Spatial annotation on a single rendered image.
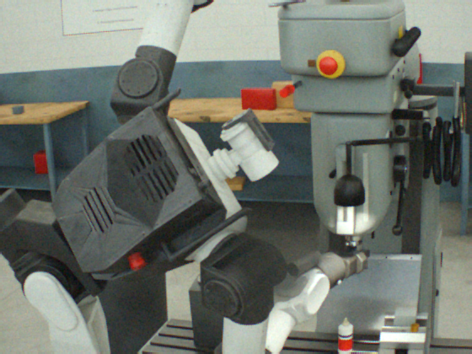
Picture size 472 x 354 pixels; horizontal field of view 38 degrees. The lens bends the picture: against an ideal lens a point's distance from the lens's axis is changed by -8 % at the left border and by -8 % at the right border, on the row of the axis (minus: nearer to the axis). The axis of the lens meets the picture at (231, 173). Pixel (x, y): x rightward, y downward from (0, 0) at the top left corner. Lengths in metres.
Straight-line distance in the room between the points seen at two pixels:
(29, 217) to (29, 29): 5.87
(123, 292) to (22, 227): 2.22
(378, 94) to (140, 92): 0.55
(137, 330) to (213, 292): 2.45
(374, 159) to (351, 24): 0.36
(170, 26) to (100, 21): 5.31
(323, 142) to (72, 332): 0.74
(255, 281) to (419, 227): 1.00
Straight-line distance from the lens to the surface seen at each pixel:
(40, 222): 1.47
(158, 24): 1.55
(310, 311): 1.68
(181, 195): 1.26
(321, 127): 1.74
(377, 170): 1.75
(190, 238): 1.37
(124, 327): 3.77
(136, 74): 1.46
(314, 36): 1.57
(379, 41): 1.56
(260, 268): 1.36
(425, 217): 2.26
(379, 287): 2.30
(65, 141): 7.25
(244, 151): 1.43
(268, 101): 5.69
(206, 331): 2.10
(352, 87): 1.67
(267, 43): 6.24
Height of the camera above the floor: 1.96
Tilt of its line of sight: 16 degrees down
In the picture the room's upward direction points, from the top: 4 degrees counter-clockwise
